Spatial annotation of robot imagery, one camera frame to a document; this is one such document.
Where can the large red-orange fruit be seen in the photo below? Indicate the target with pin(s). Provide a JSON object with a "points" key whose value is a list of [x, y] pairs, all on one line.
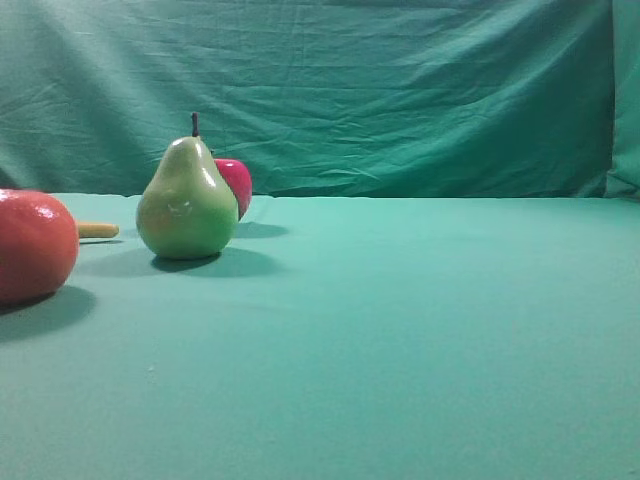
{"points": [[39, 245]]}

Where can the red apple behind pear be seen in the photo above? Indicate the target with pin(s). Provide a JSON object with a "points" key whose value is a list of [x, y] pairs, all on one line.
{"points": [[237, 176]]}

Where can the green pear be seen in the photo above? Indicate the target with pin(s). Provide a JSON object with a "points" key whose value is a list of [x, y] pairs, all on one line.
{"points": [[187, 211]]}

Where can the small yellow-orange fruit tip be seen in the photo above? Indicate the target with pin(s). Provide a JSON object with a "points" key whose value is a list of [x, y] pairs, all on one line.
{"points": [[97, 230]]}

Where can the green backdrop cloth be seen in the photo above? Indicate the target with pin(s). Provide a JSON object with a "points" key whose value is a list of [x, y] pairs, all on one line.
{"points": [[326, 98]]}

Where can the green tablecloth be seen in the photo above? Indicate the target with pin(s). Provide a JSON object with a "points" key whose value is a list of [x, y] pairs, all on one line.
{"points": [[338, 338]]}

